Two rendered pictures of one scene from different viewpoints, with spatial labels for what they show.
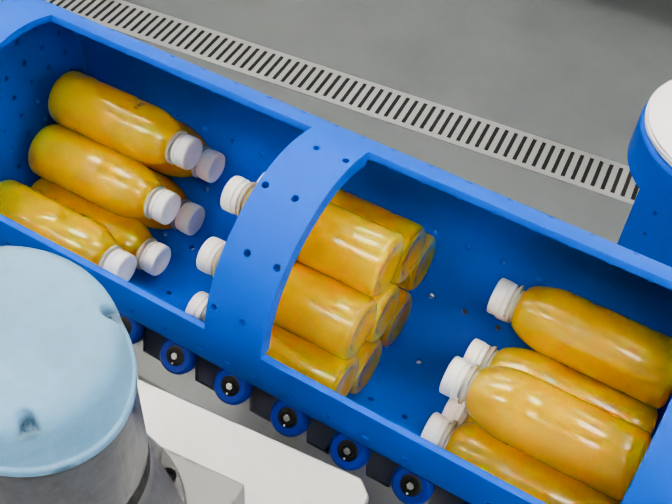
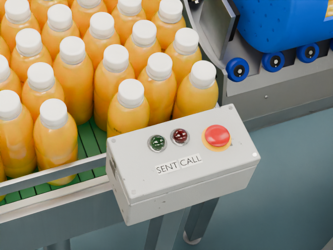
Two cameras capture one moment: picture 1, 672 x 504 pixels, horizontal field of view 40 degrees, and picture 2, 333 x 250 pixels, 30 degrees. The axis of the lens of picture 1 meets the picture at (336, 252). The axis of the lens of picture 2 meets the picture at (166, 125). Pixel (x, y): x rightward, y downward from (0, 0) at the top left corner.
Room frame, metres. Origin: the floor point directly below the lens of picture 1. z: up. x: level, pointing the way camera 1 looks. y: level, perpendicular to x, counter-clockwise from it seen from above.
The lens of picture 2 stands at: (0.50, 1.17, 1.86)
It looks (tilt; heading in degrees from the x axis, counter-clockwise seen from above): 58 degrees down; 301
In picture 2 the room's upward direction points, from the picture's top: 11 degrees clockwise
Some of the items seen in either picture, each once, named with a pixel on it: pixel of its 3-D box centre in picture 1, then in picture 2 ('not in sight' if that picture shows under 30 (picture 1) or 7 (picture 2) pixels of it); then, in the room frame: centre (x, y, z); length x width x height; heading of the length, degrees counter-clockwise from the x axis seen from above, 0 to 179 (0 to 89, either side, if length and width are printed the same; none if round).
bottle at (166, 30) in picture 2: not in sight; (164, 44); (0.90, 0.57, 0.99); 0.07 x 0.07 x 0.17
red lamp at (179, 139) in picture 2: not in sight; (180, 135); (0.72, 0.76, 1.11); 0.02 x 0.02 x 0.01
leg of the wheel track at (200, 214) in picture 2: not in sight; (207, 195); (0.78, 0.42, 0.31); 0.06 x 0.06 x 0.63; 63
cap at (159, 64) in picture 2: not in sight; (159, 65); (0.84, 0.67, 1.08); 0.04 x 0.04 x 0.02
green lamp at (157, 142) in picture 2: not in sight; (157, 142); (0.74, 0.79, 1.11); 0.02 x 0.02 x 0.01
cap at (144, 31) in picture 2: not in sight; (144, 31); (0.90, 0.64, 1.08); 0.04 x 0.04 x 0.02
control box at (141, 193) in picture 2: not in sight; (180, 163); (0.71, 0.77, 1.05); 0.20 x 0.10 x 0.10; 63
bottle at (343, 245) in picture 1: (314, 231); not in sight; (0.64, 0.02, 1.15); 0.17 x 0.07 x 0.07; 63
